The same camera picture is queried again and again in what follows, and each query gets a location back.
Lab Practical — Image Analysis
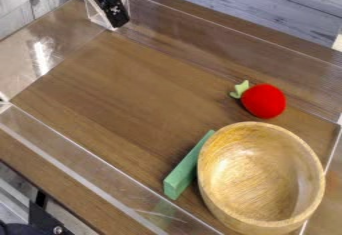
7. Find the red felt ball with leaf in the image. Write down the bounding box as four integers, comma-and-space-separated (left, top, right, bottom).
228, 80, 286, 119

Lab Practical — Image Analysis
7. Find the green rectangular block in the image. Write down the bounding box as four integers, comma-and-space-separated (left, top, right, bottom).
163, 130, 215, 200

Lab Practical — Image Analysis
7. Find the wooden bowl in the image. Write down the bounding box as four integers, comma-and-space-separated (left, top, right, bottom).
196, 122, 326, 235

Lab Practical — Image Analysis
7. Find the clear acrylic corner bracket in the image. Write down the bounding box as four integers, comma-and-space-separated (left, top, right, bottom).
84, 0, 129, 31

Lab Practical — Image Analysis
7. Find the clear acrylic left wall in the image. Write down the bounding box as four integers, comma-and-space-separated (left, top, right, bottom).
0, 0, 104, 101

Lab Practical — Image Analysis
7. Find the clear acrylic wall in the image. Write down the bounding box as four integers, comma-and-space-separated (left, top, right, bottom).
0, 0, 104, 101
117, 0, 342, 121
0, 103, 223, 235

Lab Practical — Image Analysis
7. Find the clear acrylic back wall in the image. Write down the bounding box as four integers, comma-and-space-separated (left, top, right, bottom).
117, 0, 342, 121

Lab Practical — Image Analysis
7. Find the clear acrylic front wall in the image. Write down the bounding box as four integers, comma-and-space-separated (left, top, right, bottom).
0, 103, 223, 235

